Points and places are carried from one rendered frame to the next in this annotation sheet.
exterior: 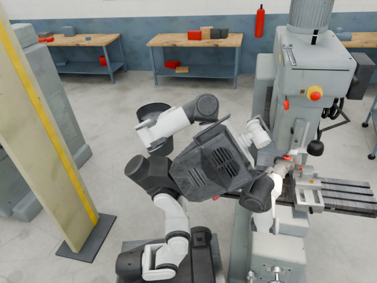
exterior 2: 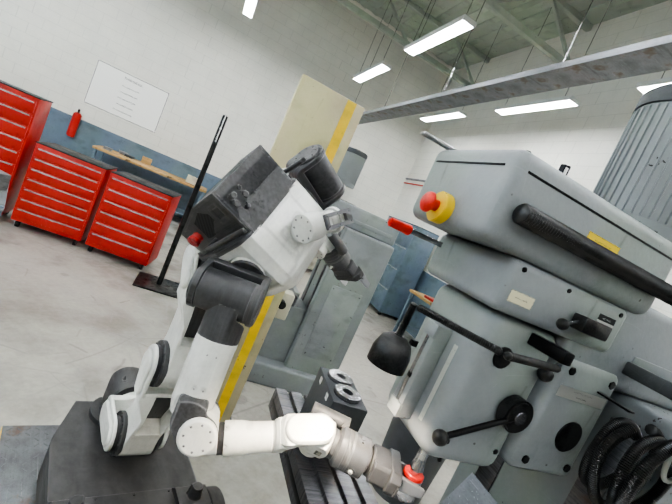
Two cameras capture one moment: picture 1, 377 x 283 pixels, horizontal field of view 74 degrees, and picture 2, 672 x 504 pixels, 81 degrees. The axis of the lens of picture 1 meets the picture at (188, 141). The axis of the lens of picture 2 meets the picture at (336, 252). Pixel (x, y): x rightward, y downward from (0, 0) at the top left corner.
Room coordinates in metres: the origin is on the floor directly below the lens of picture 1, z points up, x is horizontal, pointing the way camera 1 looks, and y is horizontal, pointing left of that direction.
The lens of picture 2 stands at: (0.34, -1.04, 1.68)
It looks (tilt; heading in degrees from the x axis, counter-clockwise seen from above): 6 degrees down; 52
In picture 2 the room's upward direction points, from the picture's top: 24 degrees clockwise
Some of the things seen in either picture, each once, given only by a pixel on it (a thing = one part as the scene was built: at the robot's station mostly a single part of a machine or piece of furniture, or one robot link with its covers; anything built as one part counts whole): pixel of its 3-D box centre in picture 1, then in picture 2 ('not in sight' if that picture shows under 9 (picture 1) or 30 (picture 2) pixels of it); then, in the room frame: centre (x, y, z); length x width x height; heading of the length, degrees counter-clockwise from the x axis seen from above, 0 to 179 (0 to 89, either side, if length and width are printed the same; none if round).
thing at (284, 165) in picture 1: (280, 168); (371, 463); (1.07, -0.54, 1.19); 0.13 x 0.12 x 0.10; 49
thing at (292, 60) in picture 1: (290, 54); (465, 157); (1.02, -0.45, 1.89); 0.24 x 0.04 x 0.01; 166
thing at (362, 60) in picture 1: (357, 76); not in sight; (1.33, -1.01, 1.62); 0.20 x 0.09 x 0.21; 164
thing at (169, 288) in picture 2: not in sight; (191, 202); (1.70, 3.56, 1.05); 0.50 x 0.50 x 2.11; 74
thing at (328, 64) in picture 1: (308, 59); (540, 230); (1.15, -0.60, 1.81); 0.47 x 0.26 x 0.16; 164
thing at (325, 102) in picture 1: (302, 82); (521, 290); (1.18, -0.61, 1.68); 0.34 x 0.24 x 0.10; 164
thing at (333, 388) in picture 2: not in sight; (332, 410); (1.26, -0.18, 1.07); 0.22 x 0.12 x 0.20; 68
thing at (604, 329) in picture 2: not in sight; (578, 325); (1.16, -0.75, 1.66); 0.12 x 0.04 x 0.04; 164
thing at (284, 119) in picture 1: (295, 121); (465, 371); (1.14, -0.60, 1.47); 0.21 x 0.19 x 0.32; 74
